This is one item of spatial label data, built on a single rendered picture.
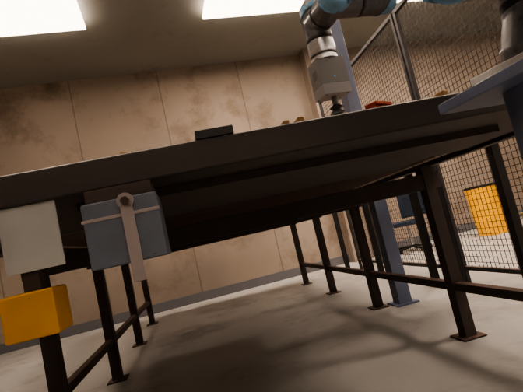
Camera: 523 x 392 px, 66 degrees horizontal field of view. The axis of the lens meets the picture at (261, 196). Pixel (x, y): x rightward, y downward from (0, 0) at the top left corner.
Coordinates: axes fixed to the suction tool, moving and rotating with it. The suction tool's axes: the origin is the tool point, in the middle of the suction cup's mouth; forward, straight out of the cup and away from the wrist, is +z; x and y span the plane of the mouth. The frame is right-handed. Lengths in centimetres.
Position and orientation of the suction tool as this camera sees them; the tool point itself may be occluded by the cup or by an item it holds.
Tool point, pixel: (338, 113)
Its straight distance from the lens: 116.2
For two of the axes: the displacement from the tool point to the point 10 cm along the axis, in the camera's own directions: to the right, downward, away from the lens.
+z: 2.2, 9.7, -0.9
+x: 2.8, -1.5, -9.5
